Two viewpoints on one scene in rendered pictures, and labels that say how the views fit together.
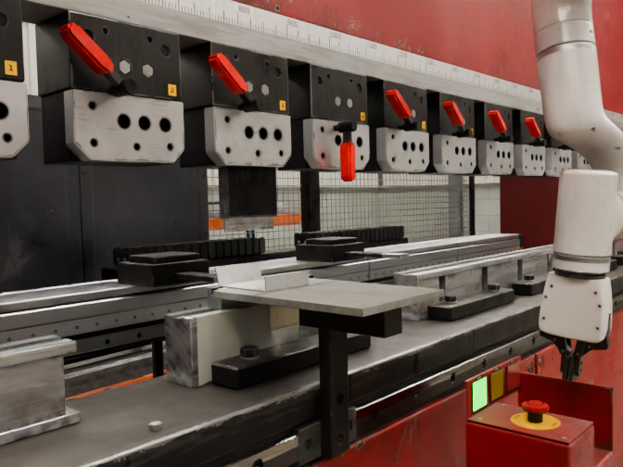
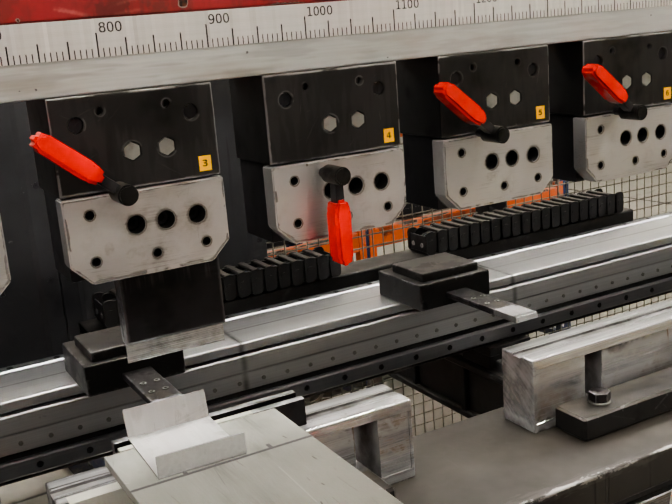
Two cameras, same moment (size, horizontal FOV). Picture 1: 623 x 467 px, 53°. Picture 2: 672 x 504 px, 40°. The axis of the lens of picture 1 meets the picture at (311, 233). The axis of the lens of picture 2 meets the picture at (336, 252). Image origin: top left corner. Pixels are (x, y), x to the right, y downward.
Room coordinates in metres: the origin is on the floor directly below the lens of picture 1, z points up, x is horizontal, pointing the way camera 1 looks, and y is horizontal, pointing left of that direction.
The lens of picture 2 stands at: (0.19, -0.36, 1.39)
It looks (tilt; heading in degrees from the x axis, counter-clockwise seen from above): 14 degrees down; 20
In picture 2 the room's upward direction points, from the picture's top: 5 degrees counter-clockwise
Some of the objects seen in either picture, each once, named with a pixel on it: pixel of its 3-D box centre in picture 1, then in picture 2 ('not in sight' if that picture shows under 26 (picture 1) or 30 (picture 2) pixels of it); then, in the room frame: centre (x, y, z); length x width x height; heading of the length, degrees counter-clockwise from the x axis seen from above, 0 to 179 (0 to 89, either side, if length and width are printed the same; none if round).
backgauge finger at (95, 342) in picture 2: (189, 270); (141, 370); (1.06, 0.21, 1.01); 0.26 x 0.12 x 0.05; 48
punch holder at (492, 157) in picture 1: (484, 141); not in sight; (1.53, -0.42, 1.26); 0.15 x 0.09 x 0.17; 138
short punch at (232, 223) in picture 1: (248, 199); (171, 305); (0.95, 0.09, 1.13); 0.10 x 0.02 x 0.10; 138
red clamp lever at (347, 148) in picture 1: (345, 151); (336, 214); (1.03, -0.06, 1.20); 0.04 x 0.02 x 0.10; 48
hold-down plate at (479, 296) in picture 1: (473, 302); (657, 392); (1.37, -0.35, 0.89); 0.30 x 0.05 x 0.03; 138
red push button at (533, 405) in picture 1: (535, 413); not in sight; (0.94, -0.33, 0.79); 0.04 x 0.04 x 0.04
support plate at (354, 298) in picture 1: (325, 293); (247, 487); (0.86, -0.02, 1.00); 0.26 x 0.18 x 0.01; 48
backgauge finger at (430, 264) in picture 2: (355, 249); (464, 289); (1.41, -0.10, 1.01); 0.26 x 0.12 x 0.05; 48
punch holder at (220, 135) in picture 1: (235, 111); (130, 178); (0.93, 0.11, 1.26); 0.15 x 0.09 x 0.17; 138
